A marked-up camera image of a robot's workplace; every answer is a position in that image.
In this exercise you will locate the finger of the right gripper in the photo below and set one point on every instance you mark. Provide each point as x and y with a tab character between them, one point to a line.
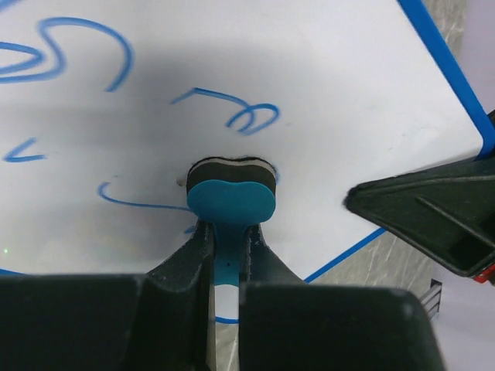
446	212

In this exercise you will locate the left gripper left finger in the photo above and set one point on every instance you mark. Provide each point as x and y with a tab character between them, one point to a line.
160	320

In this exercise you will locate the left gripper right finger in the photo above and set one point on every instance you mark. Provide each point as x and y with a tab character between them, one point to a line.
287	324

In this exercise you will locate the blue whiteboard eraser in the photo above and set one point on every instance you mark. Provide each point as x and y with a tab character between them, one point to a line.
232	195

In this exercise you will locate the blue-framed small whiteboard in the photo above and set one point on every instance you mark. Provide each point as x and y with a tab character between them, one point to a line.
105	105

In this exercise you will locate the aluminium mounting rail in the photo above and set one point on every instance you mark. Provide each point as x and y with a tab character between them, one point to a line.
431	299

